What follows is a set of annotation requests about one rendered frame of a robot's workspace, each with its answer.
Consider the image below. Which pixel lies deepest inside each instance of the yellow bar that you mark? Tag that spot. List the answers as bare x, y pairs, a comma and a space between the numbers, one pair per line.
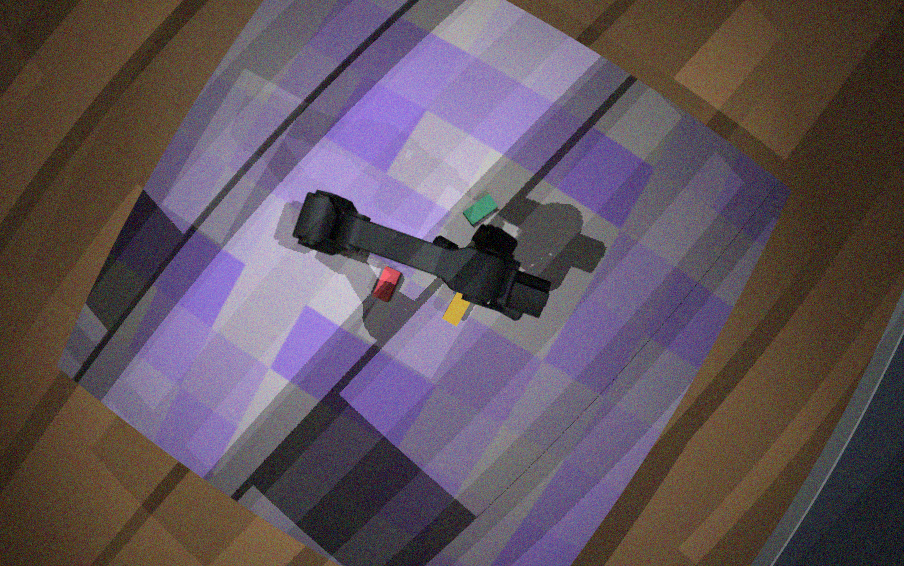
456, 309

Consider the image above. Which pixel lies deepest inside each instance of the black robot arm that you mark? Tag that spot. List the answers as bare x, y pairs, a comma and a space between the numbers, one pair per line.
487, 273

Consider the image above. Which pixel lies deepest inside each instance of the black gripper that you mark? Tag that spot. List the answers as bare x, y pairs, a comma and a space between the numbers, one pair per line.
440, 240

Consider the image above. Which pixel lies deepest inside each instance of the green rectangular block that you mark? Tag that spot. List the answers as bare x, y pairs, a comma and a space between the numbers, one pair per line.
480, 209

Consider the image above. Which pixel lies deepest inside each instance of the red rectangular block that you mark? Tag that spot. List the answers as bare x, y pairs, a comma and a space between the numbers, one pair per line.
387, 284

